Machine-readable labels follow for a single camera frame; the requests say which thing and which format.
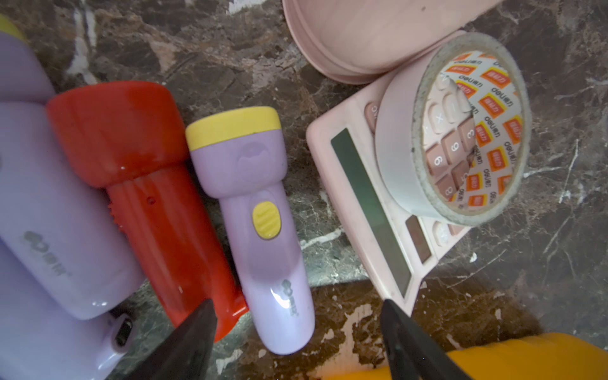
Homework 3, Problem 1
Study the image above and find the yellow plastic tray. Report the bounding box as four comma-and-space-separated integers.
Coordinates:
322, 332, 608, 380

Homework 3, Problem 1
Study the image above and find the purple flashlight near calculator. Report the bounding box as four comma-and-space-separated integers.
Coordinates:
185, 106, 315, 355

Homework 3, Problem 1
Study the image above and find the red flashlight between purple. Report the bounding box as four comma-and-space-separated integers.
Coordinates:
46, 81, 248, 340

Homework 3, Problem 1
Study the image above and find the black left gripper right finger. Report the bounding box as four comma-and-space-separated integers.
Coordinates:
381, 299, 469, 379

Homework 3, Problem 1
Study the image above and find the pink metal pen bucket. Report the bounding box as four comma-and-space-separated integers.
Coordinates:
283, 0, 499, 85

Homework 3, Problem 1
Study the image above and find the beige tape roll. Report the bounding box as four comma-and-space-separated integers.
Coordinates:
375, 33, 531, 226

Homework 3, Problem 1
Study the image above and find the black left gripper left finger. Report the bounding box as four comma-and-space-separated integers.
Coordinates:
127, 299, 218, 379

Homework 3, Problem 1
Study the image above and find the pink calculator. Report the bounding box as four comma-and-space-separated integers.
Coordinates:
307, 41, 467, 313

